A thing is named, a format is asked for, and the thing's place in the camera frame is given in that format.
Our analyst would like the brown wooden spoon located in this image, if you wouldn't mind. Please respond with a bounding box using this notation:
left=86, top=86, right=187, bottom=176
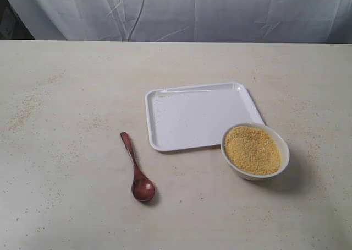
left=120, top=132, right=155, bottom=202

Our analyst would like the white square plastic tray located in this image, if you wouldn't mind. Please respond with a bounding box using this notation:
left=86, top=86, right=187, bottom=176
left=145, top=82, right=263, bottom=152

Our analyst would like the yellow-brown granular powder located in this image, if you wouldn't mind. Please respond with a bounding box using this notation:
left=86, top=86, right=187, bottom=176
left=224, top=126, right=282, bottom=175

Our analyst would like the dark object behind cloth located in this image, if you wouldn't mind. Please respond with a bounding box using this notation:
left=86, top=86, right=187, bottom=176
left=0, top=0, right=34, bottom=40

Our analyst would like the white backdrop cloth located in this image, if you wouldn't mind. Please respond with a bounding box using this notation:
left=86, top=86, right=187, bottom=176
left=8, top=0, right=351, bottom=44

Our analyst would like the white ceramic bowl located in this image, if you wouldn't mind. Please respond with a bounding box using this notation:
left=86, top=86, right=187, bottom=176
left=221, top=122, right=290, bottom=181

